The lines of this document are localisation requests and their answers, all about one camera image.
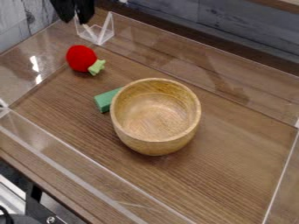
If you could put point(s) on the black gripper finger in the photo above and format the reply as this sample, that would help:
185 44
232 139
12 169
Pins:
85 10
64 8

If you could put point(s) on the red plush tomato toy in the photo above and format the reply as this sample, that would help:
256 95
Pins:
82 60

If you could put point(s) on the green rectangular block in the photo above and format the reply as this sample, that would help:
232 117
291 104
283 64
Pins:
104 99

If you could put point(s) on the round wooden bowl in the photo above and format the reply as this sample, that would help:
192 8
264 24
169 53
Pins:
156 114

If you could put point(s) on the clear acrylic tray walls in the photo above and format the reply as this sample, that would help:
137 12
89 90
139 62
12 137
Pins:
235 174

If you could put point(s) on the clear acrylic corner bracket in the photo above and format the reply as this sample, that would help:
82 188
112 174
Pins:
96 34

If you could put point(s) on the black metal table frame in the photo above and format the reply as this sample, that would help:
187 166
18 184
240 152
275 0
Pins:
25 204

